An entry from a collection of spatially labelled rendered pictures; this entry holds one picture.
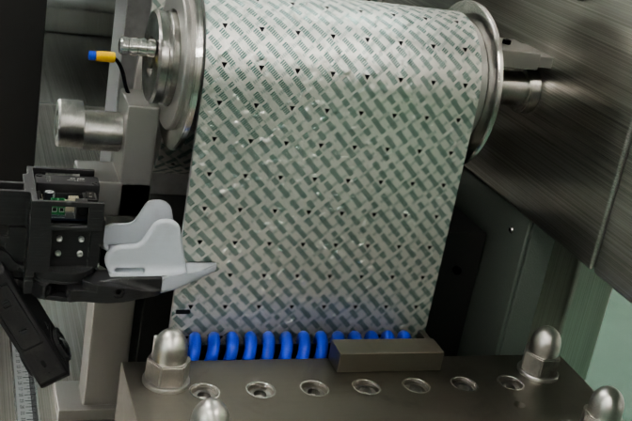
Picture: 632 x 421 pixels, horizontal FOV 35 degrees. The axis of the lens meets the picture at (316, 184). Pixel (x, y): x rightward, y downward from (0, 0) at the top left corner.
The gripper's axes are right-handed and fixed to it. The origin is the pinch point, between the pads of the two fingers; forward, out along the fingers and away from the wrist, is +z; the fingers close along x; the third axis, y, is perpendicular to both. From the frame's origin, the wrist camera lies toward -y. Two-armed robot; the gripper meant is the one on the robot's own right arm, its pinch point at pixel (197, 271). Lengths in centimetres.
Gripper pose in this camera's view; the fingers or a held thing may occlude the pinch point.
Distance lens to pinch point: 83.0
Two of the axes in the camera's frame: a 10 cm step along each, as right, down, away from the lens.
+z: 9.4, 0.4, 3.5
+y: 1.7, -9.3, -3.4
